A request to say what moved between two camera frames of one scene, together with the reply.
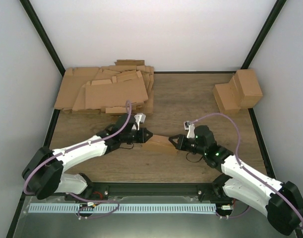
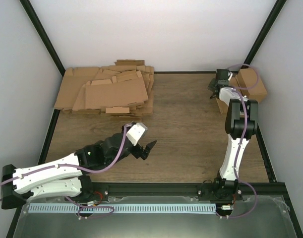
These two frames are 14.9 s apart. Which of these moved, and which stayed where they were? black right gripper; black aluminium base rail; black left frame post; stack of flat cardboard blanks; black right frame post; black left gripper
Moved: black left gripper; black right gripper
Stayed: stack of flat cardboard blanks; black aluminium base rail; black right frame post; black left frame post
